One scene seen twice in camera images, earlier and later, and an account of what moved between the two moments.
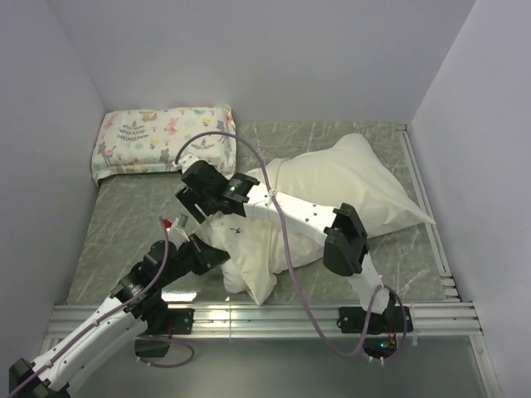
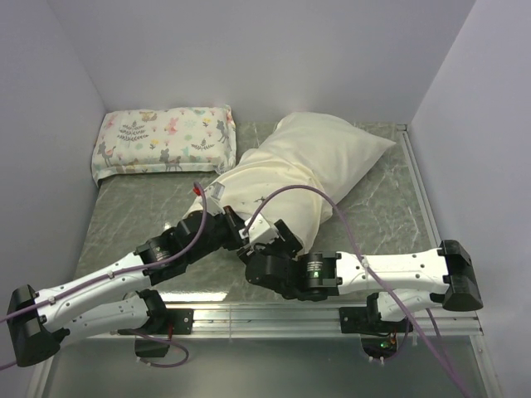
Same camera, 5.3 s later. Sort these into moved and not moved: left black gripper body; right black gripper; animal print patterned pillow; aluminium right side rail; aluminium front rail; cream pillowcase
Moved: right black gripper; left black gripper body; cream pillowcase
Not moved: aluminium right side rail; animal print patterned pillow; aluminium front rail
